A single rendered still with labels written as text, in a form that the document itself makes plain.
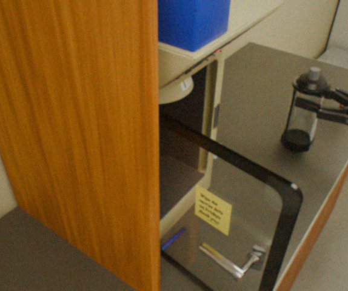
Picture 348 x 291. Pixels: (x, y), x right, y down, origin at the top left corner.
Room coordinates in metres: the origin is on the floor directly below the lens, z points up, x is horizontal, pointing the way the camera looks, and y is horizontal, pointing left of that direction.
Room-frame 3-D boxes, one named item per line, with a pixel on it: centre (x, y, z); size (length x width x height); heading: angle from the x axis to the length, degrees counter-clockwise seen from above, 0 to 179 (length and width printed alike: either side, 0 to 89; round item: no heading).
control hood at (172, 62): (0.67, -0.08, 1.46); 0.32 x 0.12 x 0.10; 144
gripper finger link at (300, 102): (0.96, -0.40, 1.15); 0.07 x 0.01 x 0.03; 54
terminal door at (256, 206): (0.46, -0.07, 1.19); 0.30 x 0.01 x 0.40; 47
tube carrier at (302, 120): (1.01, -0.42, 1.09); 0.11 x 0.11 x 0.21
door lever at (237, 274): (0.39, -0.10, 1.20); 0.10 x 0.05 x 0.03; 47
